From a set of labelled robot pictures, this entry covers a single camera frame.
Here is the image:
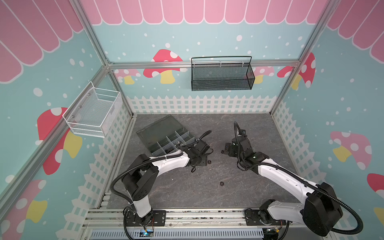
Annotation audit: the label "dark green compartment organizer box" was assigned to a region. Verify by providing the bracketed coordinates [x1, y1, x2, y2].
[137, 115, 195, 157]

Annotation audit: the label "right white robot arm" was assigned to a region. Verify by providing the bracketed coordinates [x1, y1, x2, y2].
[222, 135, 364, 237]

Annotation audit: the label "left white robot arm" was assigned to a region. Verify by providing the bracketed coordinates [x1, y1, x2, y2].
[110, 140, 213, 219]

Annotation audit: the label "black wire mesh basket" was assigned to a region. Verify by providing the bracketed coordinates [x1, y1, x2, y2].
[191, 56, 255, 92]

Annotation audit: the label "white wire mesh basket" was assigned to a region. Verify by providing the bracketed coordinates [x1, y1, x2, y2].
[63, 82, 123, 138]

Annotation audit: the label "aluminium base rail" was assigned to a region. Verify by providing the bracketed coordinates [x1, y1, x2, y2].
[81, 208, 287, 231]

